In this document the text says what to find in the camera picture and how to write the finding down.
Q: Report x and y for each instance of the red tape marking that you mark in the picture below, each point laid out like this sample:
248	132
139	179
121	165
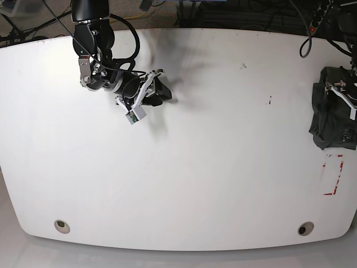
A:
331	173

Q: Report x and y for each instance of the left table grommet hole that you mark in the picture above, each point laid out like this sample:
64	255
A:
62	227

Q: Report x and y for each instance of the table grommet hole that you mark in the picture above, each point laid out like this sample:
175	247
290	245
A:
305	229
62	227

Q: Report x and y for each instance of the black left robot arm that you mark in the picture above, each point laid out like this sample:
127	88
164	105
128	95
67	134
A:
346	18

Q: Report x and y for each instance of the dark green T-shirt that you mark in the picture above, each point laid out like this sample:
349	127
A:
331	126

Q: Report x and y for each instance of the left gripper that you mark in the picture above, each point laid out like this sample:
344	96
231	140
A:
350	87

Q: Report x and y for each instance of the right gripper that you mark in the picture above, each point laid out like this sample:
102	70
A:
94	77

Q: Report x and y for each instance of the right table grommet hole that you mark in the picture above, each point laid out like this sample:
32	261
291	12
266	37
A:
305	229

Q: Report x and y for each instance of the white power strip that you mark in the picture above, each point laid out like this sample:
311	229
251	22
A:
318	17

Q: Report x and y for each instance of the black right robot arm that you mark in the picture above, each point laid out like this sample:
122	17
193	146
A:
93	40

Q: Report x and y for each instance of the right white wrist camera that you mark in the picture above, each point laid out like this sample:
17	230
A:
138	100

